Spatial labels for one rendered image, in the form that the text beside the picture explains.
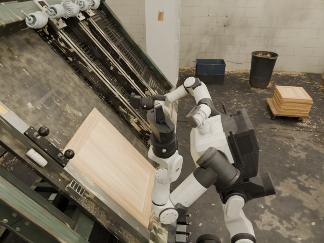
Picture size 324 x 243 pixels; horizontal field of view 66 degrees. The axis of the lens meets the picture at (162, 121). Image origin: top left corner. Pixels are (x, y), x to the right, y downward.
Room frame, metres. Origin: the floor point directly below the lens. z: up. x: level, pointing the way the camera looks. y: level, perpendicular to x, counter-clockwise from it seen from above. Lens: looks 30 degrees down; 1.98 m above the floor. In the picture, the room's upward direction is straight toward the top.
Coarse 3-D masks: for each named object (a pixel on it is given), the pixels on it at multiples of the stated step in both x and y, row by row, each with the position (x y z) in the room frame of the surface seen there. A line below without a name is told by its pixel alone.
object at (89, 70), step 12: (36, 0) 1.50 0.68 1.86; (48, 24) 1.50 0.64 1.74; (60, 24) 1.52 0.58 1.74; (48, 36) 1.50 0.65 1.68; (60, 36) 1.50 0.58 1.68; (60, 48) 1.50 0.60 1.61; (72, 48) 1.49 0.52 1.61; (72, 60) 1.49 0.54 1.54; (84, 60) 1.49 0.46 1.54; (84, 72) 1.49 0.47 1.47; (96, 72) 1.50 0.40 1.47; (96, 84) 1.48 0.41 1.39; (108, 84) 1.51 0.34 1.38; (108, 96) 1.47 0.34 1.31; (120, 96) 1.51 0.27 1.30; (120, 108) 1.47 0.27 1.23; (132, 108) 1.50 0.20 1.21; (132, 120) 1.46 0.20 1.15; (144, 120) 1.51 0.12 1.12; (144, 132) 1.46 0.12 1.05
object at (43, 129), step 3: (42, 126) 0.75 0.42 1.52; (45, 126) 0.76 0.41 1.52; (39, 129) 0.74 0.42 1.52; (42, 129) 0.74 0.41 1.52; (45, 129) 0.74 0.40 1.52; (48, 129) 0.75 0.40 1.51; (36, 132) 0.81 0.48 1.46; (39, 132) 0.73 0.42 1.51; (42, 132) 0.73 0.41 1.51; (45, 132) 0.73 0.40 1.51; (48, 132) 0.74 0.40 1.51; (33, 135) 0.80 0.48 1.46; (36, 135) 0.79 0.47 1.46; (39, 135) 0.78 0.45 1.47; (42, 135) 0.73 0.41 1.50; (45, 135) 0.73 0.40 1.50; (36, 138) 0.79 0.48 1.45
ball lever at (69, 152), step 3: (66, 150) 0.74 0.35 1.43; (69, 150) 0.74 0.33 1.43; (72, 150) 0.74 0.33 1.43; (60, 153) 0.80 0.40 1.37; (66, 153) 0.73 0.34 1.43; (69, 153) 0.73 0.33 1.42; (72, 153) 0.73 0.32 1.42; (57, 156) 0.79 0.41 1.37; (60, 156) 0.79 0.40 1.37; (63, 156) 0.77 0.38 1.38; (66, 156) 0.72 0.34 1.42; (69, 156) 0.72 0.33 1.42; (72, 156) 0.73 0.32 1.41; (60, 159) 0.79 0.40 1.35; (69, 159) 0.73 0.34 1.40
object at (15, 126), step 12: (0, 120) 0.79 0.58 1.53; (12, 120) 0.80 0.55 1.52; (12, 132) 0.79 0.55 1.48; (24, 144) 0.78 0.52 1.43; (48, 156) 0.78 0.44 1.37; (60, 168) 0.77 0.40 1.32; (72, 168) 0.80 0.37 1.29; (84, 180) 0.79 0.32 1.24; (84, 192) 0.77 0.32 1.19; (96, 192) 0.78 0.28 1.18; (96, 204) 0.76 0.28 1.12; (108, 204) 0.77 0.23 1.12; (120, 216) 0.75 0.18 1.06; (132, 216) 0.80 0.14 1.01; (132, 228) 0.75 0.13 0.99; (144, 228) 0.79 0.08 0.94; (144, 240) 0.74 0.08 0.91
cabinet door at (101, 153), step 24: (96, 120) 1.20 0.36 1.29; (72, 144) 0.93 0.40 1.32; (96, 144) 1.05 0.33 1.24; (120, 144) 1.19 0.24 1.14; (96, 168) 0.92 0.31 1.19; (120, 168) 1.03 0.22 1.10; (144, 168) 1.18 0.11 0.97; (120, 192) 0.89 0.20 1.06; (144, 192) 1.01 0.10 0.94; (144, 216) 0.87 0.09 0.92
